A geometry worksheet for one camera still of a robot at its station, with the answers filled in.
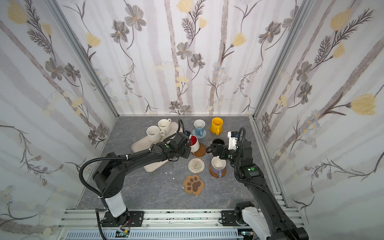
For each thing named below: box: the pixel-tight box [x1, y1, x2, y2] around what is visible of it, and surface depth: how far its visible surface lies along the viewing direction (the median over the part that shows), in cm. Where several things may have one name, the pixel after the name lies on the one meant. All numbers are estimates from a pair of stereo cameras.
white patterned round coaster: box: [188, 158, 205, 174], surface depth 95 cm
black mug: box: [212, 138, 225, 145], surface depth 95 cm
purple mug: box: [211, 155, 227, 178], surface depth 86 cm
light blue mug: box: [193, 119, 206, 137], surface depth 104 cm
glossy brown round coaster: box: [191, 143, 207, 157], surface depth 100 cm
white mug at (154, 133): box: [146, 125, 166, 143], surface depth 103 cm
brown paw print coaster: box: [183, 174, 205, 196], surface depth 87 cm
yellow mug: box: [211, 117, 224, 136], surface depth 106 cm
